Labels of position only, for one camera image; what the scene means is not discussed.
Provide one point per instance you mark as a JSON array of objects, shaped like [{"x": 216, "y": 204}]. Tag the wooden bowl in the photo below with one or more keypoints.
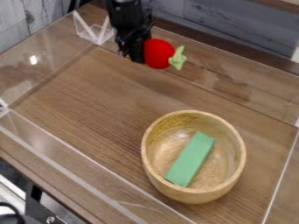
[{"x": 164, "y": 142}]

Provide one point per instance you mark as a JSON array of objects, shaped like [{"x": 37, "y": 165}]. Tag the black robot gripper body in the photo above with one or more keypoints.
[{"x": 131, "y": 19}]

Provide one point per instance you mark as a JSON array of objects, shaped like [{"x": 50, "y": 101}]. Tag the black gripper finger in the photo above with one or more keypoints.
[{"x": 134, "y": 50}]

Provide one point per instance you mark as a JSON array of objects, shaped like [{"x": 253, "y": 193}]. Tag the clear acrylic enclosure wall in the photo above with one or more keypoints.
[{"x": 78, "y": 105}]

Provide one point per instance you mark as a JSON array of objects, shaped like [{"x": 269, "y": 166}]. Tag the green rectangular block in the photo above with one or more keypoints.
[{"x": 190, "y": 159}]

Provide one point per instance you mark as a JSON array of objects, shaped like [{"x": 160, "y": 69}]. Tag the red plush tomato toy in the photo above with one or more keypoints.
[{"x": 161, "y": 55}]

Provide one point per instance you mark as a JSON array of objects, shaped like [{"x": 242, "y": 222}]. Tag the clear acrylic corner bracket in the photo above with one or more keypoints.
[{"x": 97, "y": 34}]

